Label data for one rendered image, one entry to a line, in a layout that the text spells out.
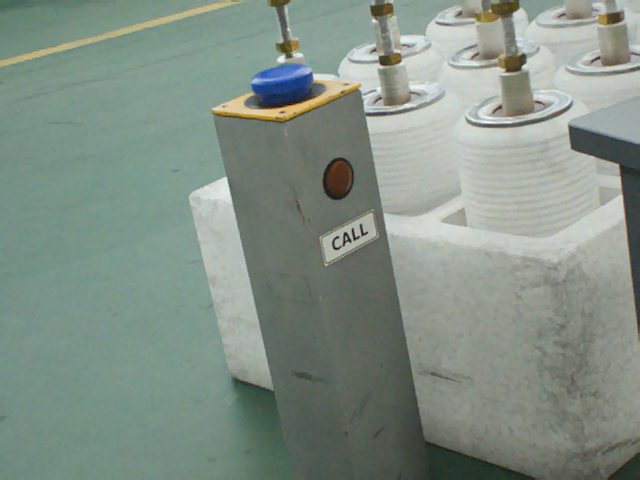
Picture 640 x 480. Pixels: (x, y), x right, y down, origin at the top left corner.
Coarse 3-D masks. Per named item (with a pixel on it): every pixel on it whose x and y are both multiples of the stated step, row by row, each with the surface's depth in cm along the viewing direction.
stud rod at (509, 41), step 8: (504, 0) 91; (504, 16) 91; (512, 16) 91; (504, 24) 92; (512, 24) 92; (504, 32) 92; (512, 32) 92; (504, 40) 92; (512, 40) 92; (504, 48) 92; (512, 48) 92
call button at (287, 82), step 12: (264, 72) 85; (276, 72) 84; (288, 72) 83; (300, 72) 83; (312, 72) 84; (252, 84) 83; (264, 84) 83; (276, 84) 82; (288, 84) 82; (300, 84) 83; (264, 96) 83; (276, 96) 83; (288, 96) 83; (300, 96) 83
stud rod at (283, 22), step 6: (276, 6) 108; (282, 6) 108; (276, 12) 108; (282, 12) 108; (282, 18) 108; (282, 24) 108; (288, 24) 109; (282, 30) 109; (288, 30) 109; (282, 36) 109; (288, 36) 109; (288, 54) 109; (294, 54) 110
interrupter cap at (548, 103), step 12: (492, 96) 97; (540, 96) 95; (552, 96) 95; (564, 96) 94; (468, 108) 96; (480, 108) 95; (492, 108) 95; (540, 108) 94; (552, 108) 92; (564, 108) 91; (468, 120) 93; (480, 120) 92; (492, 120) 92; (504, 120) 92; (516, 120) 91; (528, 120) 90; (540, 120) 91
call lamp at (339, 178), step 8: (336, 168) 83; (344, 168) 84; (328, 176) 83; (336, 176) 83; (344, 176) 84; (328, 184) 83; (336, 184) 83; (344, 184) 84; (336, 192) 84; (344, 192) 84
